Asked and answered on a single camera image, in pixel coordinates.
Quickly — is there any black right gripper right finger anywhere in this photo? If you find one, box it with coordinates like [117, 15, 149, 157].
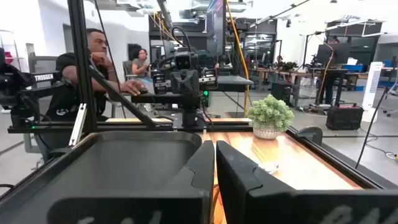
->
[216, 140, 398, 224]

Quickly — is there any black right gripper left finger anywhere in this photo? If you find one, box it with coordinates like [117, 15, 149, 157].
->
[46, 139, 216, 224]

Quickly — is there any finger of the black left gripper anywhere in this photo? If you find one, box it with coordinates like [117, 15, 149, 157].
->
[170, 70, 186, 95]
[185, 70, 200, 95]

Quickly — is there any orange-handled metal spoon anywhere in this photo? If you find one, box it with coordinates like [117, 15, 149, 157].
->
[257, 160, 280, 175]

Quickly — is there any black plastic serving tray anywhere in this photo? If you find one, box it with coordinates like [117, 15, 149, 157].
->
[0, 129, 203, 218]

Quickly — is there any large black desk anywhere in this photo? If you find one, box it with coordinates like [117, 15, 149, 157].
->
[214, 75, 254, 93]

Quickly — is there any black low desk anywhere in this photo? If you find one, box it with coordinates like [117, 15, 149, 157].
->
[130, 92, 203, 105]

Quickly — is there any grey office chair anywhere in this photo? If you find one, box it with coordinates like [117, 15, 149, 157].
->
[122, 60, 138, 82]

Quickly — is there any black monitor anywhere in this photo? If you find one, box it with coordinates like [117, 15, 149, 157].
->
[317, 42, 352, 66]
[206, 0, 228, 57]

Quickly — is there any green potted plant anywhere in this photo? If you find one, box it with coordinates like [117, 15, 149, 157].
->
[246, 94, 295, 141]

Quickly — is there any black computer tower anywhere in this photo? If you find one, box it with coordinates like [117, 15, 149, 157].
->
[271, 81, 294, 105]

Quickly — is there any black equipment case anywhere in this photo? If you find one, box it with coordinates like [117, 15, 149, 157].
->
[325, 103, 365, 131]

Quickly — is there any blue storage bin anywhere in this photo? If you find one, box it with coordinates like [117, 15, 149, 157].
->
[343, 63, 365, 73]

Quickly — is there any white tower fan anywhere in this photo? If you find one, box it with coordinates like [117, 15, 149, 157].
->
[361, 61, 384, 123]

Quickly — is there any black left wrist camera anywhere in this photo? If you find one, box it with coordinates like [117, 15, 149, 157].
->
[173, 51, 200, 72]

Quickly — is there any yellow cable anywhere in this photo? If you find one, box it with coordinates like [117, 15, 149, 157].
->
[224, 0, 251, 116]

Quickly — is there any thin black cable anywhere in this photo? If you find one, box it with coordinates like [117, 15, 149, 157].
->
[93, 0, 126, 119]

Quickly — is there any black frame clamp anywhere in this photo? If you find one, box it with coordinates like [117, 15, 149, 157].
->
[296, 125, 324, 146]

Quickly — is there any black aluminium table frame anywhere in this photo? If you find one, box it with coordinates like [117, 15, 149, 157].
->
[7, 0, 398, 190]

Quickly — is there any silver metal bracket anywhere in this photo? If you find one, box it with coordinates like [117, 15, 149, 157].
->
[68, 103, 88, 147]

